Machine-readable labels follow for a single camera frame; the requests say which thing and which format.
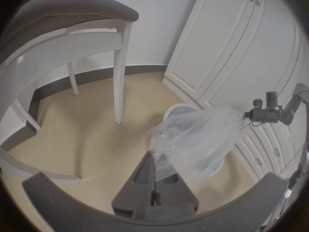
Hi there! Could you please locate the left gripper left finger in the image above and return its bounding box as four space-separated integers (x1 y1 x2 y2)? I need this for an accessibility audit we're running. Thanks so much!
112 151 155 214

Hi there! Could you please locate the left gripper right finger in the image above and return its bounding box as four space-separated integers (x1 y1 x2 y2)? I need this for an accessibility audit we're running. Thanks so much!
154 174 200 213

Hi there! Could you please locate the clear plastic bag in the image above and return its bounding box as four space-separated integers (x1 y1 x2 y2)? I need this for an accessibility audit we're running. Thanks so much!
144 105 245 188

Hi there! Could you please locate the white trash bin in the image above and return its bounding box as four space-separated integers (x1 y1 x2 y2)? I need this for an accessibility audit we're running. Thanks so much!
164 103 225 178

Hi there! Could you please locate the white wardrobe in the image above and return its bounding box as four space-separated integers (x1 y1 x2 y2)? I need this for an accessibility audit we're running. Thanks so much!
162 0 309 182

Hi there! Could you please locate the white chair with grey cushion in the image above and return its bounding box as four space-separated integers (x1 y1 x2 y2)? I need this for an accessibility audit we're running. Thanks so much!
0 0 140 184

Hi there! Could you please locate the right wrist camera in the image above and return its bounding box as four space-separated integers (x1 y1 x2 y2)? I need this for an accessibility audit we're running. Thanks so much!
253 91 278 110

